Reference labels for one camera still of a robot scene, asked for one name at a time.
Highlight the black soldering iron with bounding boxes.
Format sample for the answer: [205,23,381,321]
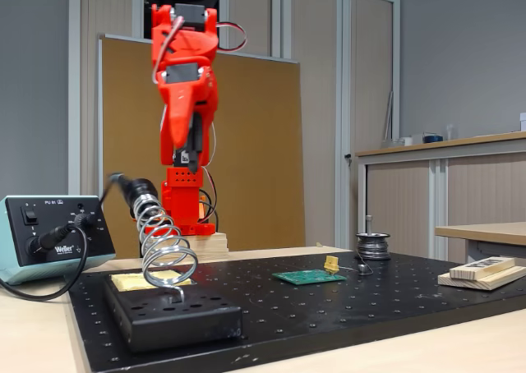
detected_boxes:
[107,173,165,234]

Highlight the green circuit board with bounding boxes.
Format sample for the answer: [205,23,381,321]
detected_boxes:
[271,269,348,286]

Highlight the teal Weller soldering station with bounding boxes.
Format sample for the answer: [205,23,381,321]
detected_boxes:
[0,195,117,286]

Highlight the metal spring iron holder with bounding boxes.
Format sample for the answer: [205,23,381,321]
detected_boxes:
[129,178,199,304]

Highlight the tall beige shutter cabinet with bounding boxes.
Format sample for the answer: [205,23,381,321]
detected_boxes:
[68,0,402,251]

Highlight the yellow cleaning sponge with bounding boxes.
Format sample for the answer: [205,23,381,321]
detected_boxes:
[111,269,193,294]

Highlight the black iron stand base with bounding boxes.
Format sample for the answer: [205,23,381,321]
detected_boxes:
[102,270,242,353]

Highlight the black perforated breadboard plate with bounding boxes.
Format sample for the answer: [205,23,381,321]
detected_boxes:
[67,251,526,373]

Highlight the low beige sideboard cabinet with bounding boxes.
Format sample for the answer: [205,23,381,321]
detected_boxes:
[355,131,526,263]

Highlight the printed Kapla wooden plank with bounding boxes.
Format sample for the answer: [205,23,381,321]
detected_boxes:
[449,256,517,280]

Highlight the wooden blocks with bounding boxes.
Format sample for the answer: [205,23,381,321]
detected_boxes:
[437,265,526,292]

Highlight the white looped servo wire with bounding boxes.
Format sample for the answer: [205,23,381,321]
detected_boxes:
[151,16,185,85]

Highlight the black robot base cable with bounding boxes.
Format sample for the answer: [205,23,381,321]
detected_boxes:
[199,171,220,226]

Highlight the red black servo wire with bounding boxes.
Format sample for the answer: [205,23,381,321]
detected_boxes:
[215,21,248,54]

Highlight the black soldering iron cable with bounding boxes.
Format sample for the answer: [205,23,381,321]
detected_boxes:
[0,175,118,304]

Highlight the grey rods against wall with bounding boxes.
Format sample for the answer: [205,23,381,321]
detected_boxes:
[383,91,395,142]

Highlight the thin solder wire strand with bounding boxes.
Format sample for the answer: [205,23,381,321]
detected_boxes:
[336,257,375,277]

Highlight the solder wire spool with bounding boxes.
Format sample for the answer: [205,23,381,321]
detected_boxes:
[355,232,392,261]

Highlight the wooden desk grey frame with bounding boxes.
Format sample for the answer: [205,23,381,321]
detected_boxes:
[434,221,526,265]

